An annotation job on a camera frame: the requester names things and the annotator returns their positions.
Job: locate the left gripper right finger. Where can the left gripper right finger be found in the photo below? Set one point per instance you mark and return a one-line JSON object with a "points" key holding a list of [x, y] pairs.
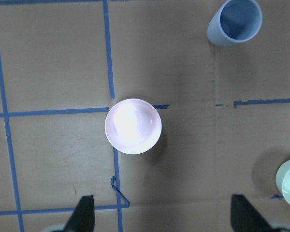
{"points": [[245, 218]]}

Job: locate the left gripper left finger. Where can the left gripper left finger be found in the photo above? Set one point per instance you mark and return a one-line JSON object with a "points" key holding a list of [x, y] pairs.
{"points": [[83, 217]]}

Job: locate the blue cup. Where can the blue cup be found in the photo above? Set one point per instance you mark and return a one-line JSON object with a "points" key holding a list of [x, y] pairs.
{"points": [[236, 22]]}

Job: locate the mint green bowl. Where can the mint green bowl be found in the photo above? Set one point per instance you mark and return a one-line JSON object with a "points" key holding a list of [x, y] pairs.
{"points": [[283, 180]]}

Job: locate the pink bowl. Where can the pink bowl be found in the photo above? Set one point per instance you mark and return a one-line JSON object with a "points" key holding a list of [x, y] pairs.
{"points": [[133, 126]]}

